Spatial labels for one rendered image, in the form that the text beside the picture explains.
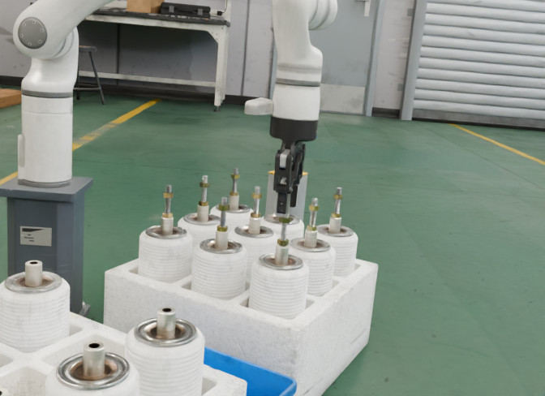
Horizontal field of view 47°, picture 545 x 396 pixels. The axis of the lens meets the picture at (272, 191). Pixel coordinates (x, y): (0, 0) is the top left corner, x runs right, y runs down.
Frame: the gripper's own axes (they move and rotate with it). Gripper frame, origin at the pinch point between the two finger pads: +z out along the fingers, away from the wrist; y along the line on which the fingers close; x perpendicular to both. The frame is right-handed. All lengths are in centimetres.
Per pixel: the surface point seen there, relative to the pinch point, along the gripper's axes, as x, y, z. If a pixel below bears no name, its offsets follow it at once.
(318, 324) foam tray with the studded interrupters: -7.5, -1.8, 19.3
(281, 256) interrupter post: -0.2, -1.1, 8.8
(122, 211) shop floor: 73, 96, 35
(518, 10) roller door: -108, 550, -75
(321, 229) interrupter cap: -3.7, 21.9, 9.8
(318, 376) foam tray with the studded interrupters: -8.2, 0.9, 30.1
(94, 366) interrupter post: 11.1, -43.4, 9.0
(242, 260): 6.9, 1.7, 11.4
